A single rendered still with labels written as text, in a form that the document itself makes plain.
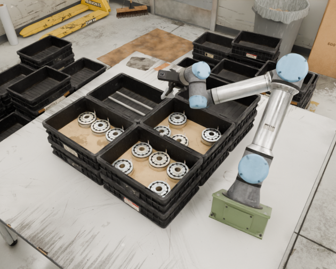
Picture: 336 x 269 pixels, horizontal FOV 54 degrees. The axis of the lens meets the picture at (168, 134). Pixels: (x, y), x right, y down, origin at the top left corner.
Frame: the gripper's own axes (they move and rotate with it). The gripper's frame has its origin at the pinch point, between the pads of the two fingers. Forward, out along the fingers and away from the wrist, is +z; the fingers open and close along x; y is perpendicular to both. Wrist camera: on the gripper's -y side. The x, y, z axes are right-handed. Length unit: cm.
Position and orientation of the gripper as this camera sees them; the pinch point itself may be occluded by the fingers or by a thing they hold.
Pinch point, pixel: (162, 84)
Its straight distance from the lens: 170.1
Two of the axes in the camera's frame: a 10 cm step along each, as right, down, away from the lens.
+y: 8.7, 2.2, 4.4
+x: 1.7, -9.7, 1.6
